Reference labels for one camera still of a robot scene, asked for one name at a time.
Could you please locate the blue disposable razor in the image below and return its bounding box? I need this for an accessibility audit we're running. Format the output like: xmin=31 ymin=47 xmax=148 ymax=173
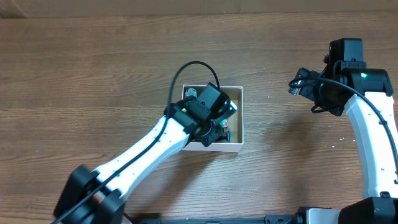
xmin=217 ymin=130 xmax=231 ymax=143

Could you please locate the green soap packet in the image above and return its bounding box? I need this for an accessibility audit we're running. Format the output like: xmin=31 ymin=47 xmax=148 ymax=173
xmin=220 ymin=119 xmax=228 ymax=128

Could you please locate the blue mouthwash bottle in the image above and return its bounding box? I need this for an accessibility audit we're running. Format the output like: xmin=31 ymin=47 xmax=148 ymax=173
xmin=185 ymin=88 xmax=198 ymax=100

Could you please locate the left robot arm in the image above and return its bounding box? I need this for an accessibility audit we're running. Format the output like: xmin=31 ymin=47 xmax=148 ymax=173
xmin=53 ymin=83 xmax=238 ymax=223

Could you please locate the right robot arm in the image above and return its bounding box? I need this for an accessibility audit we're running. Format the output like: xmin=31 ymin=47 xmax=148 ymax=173
xmin=289 ymin=38 xmax=397 ymax=223

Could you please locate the white cardboard box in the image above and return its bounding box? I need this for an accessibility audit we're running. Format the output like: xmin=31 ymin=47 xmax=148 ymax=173
xmin=183 ymin=86 xmax=244 ymax=152

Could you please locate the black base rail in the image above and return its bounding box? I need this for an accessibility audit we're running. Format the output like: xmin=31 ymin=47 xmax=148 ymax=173
xmin=123 ymin=213 xmax=306 ymax=224

